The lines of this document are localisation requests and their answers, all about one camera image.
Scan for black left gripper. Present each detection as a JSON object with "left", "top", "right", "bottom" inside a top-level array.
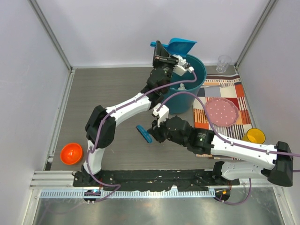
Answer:
[{"left": 152, "top": 43, "right": 178, "bottom": 92}]

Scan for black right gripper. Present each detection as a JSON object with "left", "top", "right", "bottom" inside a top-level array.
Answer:
[{"left": 148, "top": 115, "right": 188, "bottom": 147}]

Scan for blue plastic dustpan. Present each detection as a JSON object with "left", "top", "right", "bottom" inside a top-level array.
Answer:
[{"left": 162, "top": 38, "right": 197, "bottom": 58}]

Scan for blue hand brush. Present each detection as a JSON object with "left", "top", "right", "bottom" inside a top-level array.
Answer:
[{"left": 136, "top": 125, "right": 153, "bottom": 143}]

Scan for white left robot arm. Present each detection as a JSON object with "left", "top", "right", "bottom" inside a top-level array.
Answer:
[{"left": 81, "top": 41, "right": 179, "bottom": 187}]

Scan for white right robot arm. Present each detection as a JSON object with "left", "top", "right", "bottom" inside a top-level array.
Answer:
[{"left": 148, "top": 116, "right": 293, "bottom": 187}]

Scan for crumpled white paper scrap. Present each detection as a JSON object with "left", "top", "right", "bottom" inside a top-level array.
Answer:
[
  {"left": 178, "top": 83, "right": 187, "bottom": 91},
  {"left": 172, "top": 54, "right": 187, "bottom": 67}
]

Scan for teal plastic waste bin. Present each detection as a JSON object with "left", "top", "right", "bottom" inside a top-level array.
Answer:
[{"left": 164, "top": 54, "right": 207, "bottom": 114}]

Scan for pink dotted plate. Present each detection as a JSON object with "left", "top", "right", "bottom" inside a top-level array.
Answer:
[{"left": 205, "top": 97, "right": 239, "bottom": 127}]

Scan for colourful striped placemat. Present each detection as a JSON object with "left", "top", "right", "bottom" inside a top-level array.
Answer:
[{"left": 192, "top": 73, "right": 256, "bottom": 160}]

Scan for silver fork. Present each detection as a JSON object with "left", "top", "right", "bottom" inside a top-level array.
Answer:
[{"left": 201, "top": 83, "right": 231, "bottom": 88}]

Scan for clear drinking glass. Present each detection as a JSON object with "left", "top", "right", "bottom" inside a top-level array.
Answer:
[{"left": 216, "top": 55, "right": 232, "bottom": 73}]

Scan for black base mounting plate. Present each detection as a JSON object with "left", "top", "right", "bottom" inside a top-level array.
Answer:
[{"left": 72, "top": 169, "right": 240, "bottom": 192}]

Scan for yellow mug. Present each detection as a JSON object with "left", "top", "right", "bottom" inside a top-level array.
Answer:
[{"left": 242, "top": 128, "right": 266, "bottom": 144}]

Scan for orange plastic bowl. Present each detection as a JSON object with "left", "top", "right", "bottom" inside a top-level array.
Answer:
[{"left": 60, "top": 142, "right": 83, "bottom": 165}]

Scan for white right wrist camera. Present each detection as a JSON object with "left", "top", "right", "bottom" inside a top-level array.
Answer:
[{"left": 152, "top": 103, "right": 169, "bottom": 127}]

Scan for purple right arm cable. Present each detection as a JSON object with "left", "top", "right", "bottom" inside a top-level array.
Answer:
[{"left": 156, "top": 95, "right": 300, "bottom": 206}]

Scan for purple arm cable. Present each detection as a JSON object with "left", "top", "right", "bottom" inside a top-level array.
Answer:
[
  {"left": 84, "top": 69, "right": 197, "bottom": 204},
  {"left": 156, "top": 95, "right": 300, "bottom": 206}
]

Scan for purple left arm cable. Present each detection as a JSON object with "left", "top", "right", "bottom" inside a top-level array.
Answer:
[{"left": 84, "top": 69, "right": 197, "bottom": 204}]

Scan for white cable duct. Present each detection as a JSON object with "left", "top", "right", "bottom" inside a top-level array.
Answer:
[{"left": 40, "top": 187, "right": 215, "bottom": 199}]

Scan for aluminium frame rail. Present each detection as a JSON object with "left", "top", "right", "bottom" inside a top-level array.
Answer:
[{"left": 30, "top": 171, "right": 280, "bottom": 189}]

